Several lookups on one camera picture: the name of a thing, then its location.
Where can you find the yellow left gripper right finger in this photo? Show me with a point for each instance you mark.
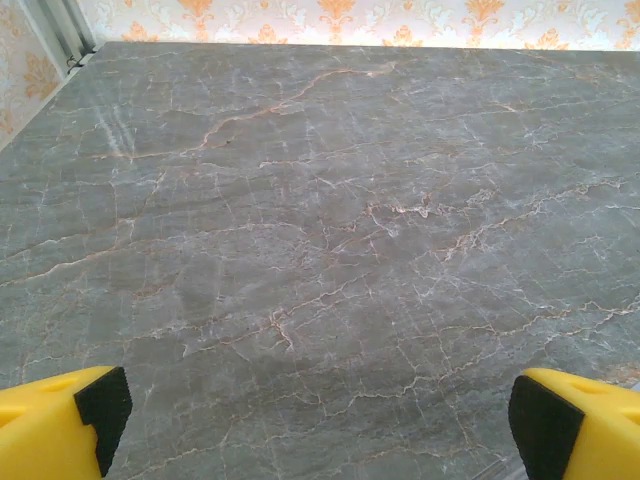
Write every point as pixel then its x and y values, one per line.
pixel 590 435

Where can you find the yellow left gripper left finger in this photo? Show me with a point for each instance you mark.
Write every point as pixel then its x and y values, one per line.
pixel 45 430

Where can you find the aluminium frame post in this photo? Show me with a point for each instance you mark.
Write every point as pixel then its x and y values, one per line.
pixel 65 30

